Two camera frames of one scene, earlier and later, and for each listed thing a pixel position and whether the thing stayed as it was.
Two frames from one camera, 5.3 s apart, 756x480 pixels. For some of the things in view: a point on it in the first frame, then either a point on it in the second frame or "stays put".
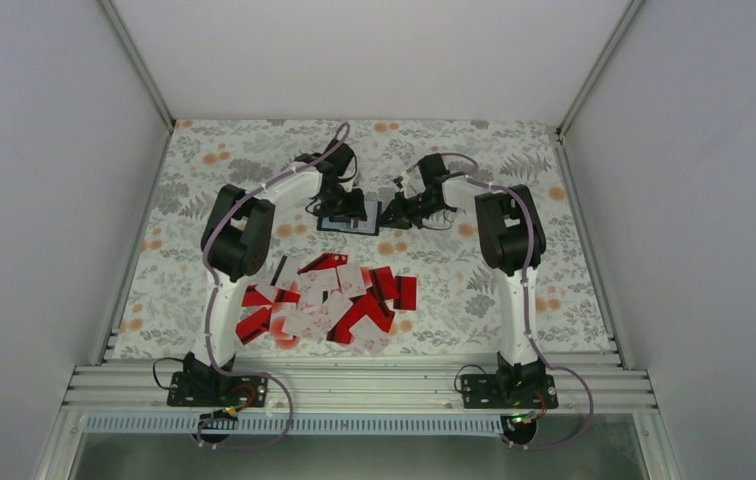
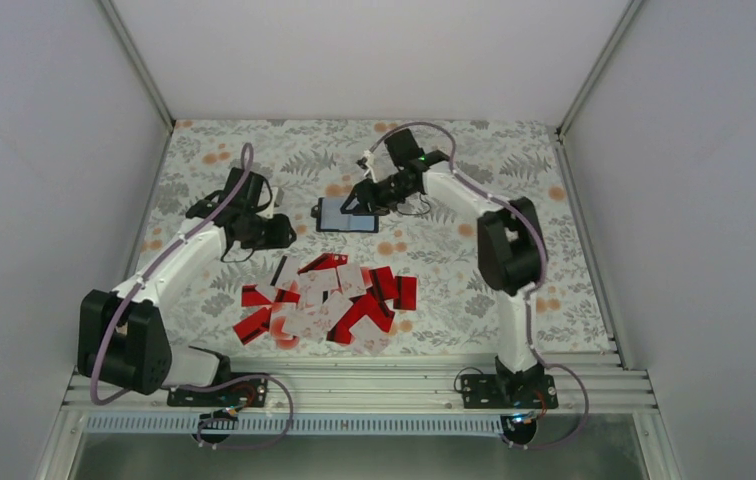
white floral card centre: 312,284 stays put
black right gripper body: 414,211 → 388,196
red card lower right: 364,305 stays put
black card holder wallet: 370,226 stays put
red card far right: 407,293 stays put
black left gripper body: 338,204 → 262,237
